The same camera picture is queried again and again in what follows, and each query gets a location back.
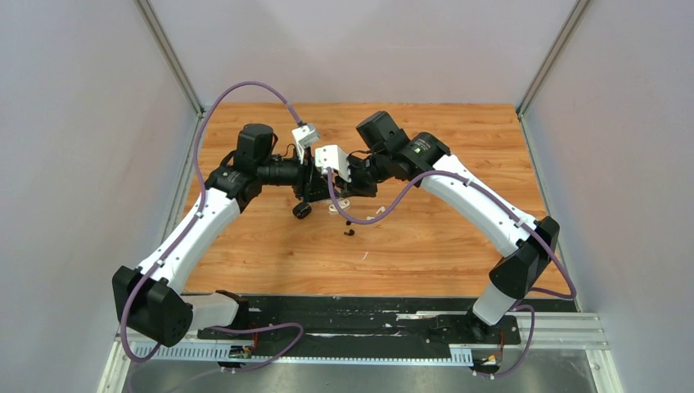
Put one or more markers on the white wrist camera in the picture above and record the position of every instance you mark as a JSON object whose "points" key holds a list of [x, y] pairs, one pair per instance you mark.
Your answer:
{"points": [[304, 136], [334, 158]]}

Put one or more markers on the left aluminium frame post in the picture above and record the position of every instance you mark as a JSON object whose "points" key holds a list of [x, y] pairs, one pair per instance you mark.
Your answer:
{"points": [[167, 50]]}

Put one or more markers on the right aluminium frame post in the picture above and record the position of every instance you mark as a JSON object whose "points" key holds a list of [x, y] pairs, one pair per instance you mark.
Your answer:
{"points": [[559, 43]]}

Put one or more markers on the white earbud charging case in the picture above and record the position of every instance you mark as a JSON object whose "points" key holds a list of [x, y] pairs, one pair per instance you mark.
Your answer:
{"points": [[344, 204]]}

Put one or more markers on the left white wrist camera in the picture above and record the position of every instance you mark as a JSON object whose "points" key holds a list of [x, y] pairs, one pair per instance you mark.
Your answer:
{"points": [[304, 136]]}

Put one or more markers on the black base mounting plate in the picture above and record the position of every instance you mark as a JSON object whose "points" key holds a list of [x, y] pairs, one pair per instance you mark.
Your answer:
{"points": [[368, 327]]}

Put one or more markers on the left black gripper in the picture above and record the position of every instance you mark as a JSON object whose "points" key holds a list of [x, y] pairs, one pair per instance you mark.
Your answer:
{"points": [[314, 186]]}

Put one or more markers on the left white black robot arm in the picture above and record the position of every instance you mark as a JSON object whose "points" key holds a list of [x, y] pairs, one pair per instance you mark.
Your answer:
{"points": [[149, 298]]}

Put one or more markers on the black earbud charging case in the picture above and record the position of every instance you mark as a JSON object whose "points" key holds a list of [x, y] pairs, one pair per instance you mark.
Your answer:
{"points": [[302, 210]]}

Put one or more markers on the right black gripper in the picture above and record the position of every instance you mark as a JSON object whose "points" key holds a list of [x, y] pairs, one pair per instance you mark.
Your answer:
{"points": [[354, 187]]}

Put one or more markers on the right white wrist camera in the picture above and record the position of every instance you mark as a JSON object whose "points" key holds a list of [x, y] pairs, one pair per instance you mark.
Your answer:
{"points": [[334, 158]]}

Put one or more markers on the aluminium frame post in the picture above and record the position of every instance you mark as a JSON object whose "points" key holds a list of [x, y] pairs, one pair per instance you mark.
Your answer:
{"points": [[167, 50], [559, 43]]}

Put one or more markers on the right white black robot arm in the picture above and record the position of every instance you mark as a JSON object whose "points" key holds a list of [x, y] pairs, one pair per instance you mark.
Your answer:
{"points": [[526, 244]]}

